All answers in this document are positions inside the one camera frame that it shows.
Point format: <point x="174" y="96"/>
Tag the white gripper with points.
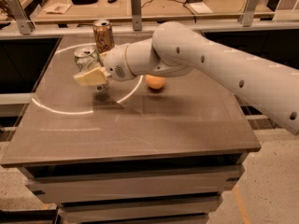
<point x="114" y="62"/>

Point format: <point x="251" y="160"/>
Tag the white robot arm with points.
<point x="174" y="50"/>

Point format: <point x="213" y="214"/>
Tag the grey drawer cabinet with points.
<point x="161" y="191"/>

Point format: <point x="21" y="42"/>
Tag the white green 7up can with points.
<point x="86" y="58"/>

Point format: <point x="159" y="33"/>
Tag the grey metal bracket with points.
<point x="136" y="15"/>
<point x="246" y="18"/>
<point x="25" y="25"/>

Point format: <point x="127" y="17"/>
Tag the grey metal bracket middle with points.
<point x="136" y="15"/>

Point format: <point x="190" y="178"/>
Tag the black flat object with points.
<point x="84" y="2"/>

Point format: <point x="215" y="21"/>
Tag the grey metal bracket left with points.
<point x="25" y="25"/>

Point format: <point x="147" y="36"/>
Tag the small black device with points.
<point x="111" y="1"/>

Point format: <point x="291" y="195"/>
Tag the brown paper card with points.
<point x="57" y="8"/>

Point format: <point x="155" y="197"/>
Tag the grey metal bracket right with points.
<point x="246" y="18"/>

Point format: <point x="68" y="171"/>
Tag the white paper sheet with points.
<point x="201" y="8"/>

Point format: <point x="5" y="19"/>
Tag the orange ball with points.
<point x="154" y="82"/>

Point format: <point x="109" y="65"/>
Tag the gold LaCroix can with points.
<point x="103" y="35"/>

